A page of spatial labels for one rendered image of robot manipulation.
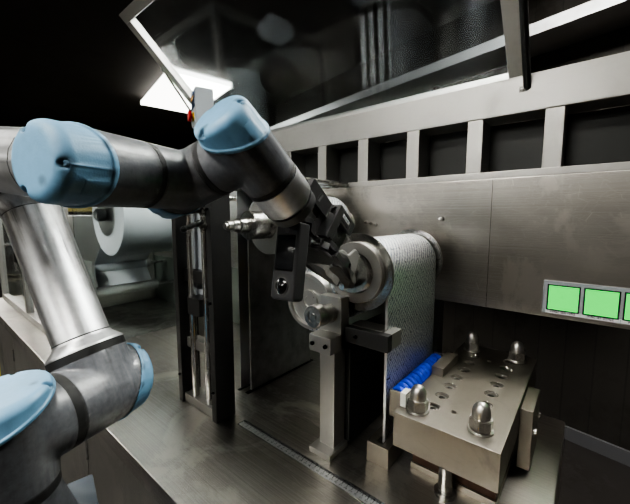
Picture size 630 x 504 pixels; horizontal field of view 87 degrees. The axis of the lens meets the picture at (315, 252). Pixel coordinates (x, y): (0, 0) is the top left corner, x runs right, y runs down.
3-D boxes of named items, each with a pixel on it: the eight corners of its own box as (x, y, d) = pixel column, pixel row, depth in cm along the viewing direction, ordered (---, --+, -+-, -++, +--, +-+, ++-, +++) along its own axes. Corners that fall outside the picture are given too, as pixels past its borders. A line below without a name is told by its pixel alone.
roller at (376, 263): (329, 298, 66) (329, 240, 65) (389, 279, 86) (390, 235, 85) (381, 308, 59) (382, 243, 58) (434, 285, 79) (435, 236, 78)
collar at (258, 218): (238, 239, 76) (237, 210, 75) (258, 237, 81) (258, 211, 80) (257, 240, 72) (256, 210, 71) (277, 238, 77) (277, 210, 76)
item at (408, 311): (383, 397, 62) (385, 299, 60) (430, 356, 80) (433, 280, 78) (385, 398, 62) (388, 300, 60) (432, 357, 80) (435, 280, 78)
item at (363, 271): (371, 256, 58) (366, 298, 60) (376, 255, 60) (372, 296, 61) (336, 250, 63) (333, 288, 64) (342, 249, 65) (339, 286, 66)
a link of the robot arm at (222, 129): (194, 113, 42) (249, 79, 39) (248, 176, 49) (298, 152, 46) (177, 148, 37) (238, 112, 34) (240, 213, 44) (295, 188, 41)
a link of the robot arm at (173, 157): (101, 162, 41) (165, 121, 36) (171, 173, 51) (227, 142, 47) (121, 224, 40) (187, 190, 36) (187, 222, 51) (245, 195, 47)
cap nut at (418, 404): (402, 410, 56) (403, 385, 56) (411, 401, 59) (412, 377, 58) (424, 419, 54) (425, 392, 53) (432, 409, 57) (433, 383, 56)
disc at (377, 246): (326, 304, 68) (325, 232, 67) (327, 303, 69) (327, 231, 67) (392, 317, 59) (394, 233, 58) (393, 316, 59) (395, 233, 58)
